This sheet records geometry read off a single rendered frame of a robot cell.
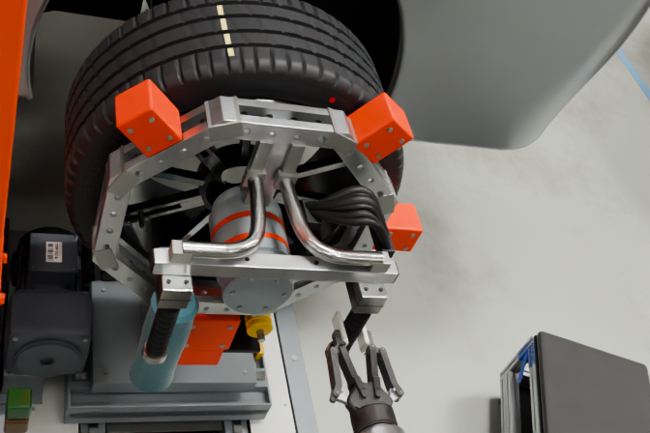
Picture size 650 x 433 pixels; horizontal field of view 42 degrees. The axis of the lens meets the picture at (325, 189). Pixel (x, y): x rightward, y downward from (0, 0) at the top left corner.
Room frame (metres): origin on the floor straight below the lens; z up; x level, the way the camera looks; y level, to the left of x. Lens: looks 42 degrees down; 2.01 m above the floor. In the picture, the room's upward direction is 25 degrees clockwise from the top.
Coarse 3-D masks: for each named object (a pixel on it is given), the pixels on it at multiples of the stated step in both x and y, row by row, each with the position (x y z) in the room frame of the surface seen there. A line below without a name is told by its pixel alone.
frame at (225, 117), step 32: (192, 128) 1.05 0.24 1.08; (224, 128) 1.05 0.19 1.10; (256, 128) 1.08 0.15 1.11; (288, 128) 1.11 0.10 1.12; (320, 128) 1.14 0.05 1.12; (352, 128) 1.20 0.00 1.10; (128, 160) 1.02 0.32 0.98; (160, 160) 1.02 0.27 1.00; (352, 160) 1.18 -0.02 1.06; (128, 192) 0.99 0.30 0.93; (384, 192) 1.22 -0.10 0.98; (96, 224) 1.01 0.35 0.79; (96, 256) 0.98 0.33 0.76; (128, 256) 1.05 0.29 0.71; (320, 288) 1.21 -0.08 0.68
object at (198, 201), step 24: (240, 144) 1.19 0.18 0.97; (168, 168) 1.14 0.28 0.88; (216, 168) 1.17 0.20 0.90; (312, 168) 1.26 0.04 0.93; (336, 168) 1.28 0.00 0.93; (144, 192) 1.26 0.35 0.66; (168, 192) 1.32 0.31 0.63; (192, 192) 1.17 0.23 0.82; (216, 192) 1.22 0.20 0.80; (312, 192) 1.29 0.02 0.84; (144, 216) 1.12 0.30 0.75; (168, 216) 1.26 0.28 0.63; (192, 216) 1.30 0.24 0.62; (144, 240) 1.13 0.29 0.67; (168, 240) 1.19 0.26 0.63; (192, 240) 1.24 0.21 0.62; (288, 240) 1.27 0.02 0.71
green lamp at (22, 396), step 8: (8, 392) 0.72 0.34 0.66; (16, 392) 0.72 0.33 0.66; (24, 392) 0.73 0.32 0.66; (8, 400) 0.70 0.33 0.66; (16, 400) 0.71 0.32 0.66; (24, 400) 0.72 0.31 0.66; (8, 408) 0.69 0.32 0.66; (16, 408) 0.70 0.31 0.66; (24, 408) 0.70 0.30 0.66; (8, 416) 0.69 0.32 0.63; (16, 416) 0.70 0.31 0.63; (24, 416) 0.70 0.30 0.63
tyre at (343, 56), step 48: (192, 0) 1.29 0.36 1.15; (240, 0) 1.32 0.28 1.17; (288, 0) 1.38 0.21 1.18; (96, 48) 1.22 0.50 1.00; (144, 48) 1.17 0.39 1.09; (192, 48) 1.16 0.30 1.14; (240, 48) 1.18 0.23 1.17; (288, 48) 1.24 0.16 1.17; (336, 48) 1.32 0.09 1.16; (96, 96) 1.11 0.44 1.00; (192, 96) 1.11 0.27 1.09; (240, 96) 1.15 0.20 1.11; (288, 96) 1.19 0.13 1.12; (336, 96) 1.23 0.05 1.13; (96, 144) 1.04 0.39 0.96; (96, 192) 1.05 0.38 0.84; (336, 240) 1.30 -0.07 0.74
